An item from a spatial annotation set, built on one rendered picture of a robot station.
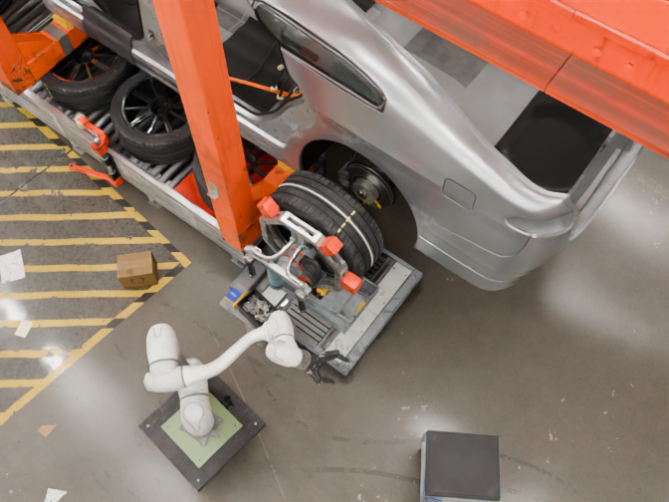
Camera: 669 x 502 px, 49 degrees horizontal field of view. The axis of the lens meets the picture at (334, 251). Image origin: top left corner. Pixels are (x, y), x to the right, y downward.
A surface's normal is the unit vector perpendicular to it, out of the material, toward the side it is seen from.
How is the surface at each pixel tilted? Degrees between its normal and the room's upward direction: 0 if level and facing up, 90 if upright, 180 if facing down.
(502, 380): 0
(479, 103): 22
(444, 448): 0
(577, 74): 0
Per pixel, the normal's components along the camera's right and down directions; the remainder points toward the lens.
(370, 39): -0.12, -0.05
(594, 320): 0.00, -0.46
